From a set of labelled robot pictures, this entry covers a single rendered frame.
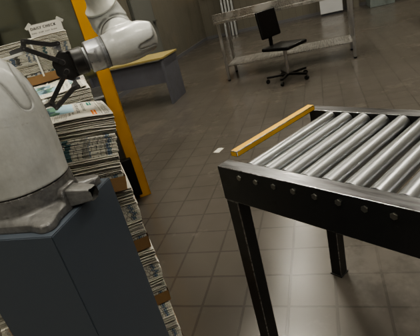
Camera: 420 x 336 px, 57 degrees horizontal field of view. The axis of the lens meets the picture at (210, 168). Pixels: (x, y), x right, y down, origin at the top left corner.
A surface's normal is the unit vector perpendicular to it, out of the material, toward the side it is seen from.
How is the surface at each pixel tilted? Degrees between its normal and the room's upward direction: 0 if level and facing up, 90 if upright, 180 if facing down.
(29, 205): 84
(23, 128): 86
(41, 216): 15
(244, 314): 0
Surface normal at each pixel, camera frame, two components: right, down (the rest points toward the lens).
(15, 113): 0.71, -0.09
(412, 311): -0.23, -0.89
